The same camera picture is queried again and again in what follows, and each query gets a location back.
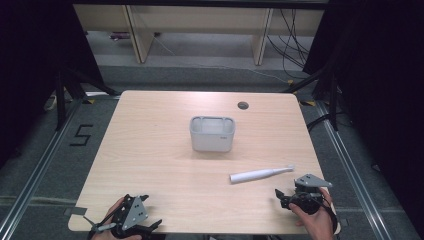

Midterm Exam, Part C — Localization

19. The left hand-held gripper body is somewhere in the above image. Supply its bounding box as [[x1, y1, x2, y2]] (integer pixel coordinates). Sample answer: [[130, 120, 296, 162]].
[[110, 194, 153, 240]]

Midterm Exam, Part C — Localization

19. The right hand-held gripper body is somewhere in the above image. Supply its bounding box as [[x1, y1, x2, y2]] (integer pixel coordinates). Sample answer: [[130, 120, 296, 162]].
[[288, 173, 334, 216]]

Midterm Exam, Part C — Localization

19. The white electric toothbrush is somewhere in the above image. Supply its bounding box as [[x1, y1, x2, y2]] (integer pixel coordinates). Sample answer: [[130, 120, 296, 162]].
[[229, 163, 296, 185]]

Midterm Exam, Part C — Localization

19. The grey toothbrush holder box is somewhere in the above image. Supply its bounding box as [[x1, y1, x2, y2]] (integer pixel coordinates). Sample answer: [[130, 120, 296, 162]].
[[189, 115, 237, 154]]

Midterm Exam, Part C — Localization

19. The person's left hand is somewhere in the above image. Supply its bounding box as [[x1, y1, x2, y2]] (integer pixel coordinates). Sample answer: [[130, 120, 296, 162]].
[[91, 197, 143, 240]]

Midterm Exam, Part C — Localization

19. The person's right hand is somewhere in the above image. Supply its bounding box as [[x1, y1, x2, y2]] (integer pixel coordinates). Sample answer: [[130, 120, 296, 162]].
[[288, 187, 336, 240]]

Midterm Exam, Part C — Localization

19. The black metal stand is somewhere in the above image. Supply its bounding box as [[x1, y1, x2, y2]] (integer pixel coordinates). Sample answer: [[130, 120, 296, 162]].
[[54, 65, 122, 132], [282, 65, 340, 132]]

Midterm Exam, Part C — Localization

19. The black curtain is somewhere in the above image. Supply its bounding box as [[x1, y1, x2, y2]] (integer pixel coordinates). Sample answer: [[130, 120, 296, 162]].
[[302, 0, 424, 231], [0, 0, 105, 168]]

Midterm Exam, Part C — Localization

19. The small purple object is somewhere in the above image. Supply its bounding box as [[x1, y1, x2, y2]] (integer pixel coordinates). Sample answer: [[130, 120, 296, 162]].
[[109, 31, 132, 42]]

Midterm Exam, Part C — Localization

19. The grey cable plug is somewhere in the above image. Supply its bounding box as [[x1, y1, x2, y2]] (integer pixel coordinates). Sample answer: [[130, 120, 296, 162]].
[[82, 215, 118, 234]]

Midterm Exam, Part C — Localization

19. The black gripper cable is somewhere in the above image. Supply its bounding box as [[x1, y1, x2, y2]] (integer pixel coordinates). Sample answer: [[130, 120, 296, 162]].
[[317, 188, 339, 235]]

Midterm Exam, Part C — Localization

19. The aluminium floor rail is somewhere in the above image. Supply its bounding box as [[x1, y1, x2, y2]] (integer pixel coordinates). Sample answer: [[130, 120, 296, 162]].
[[314, 99, 394, 240], [0, 96, 85, 240]]

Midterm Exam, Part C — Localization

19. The thick black floor cable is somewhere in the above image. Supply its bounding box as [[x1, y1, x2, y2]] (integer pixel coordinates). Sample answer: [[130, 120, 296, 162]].
[[306, 112, 332, 132]]

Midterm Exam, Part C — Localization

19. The thin white floor cable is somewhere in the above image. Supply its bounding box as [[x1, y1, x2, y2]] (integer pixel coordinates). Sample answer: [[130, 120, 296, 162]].
[[153, 34, 292, 85]]

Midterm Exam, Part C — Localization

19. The bundle of black cables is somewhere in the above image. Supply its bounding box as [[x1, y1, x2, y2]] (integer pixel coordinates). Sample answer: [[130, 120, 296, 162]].
[[266, 8, 312, 80]]

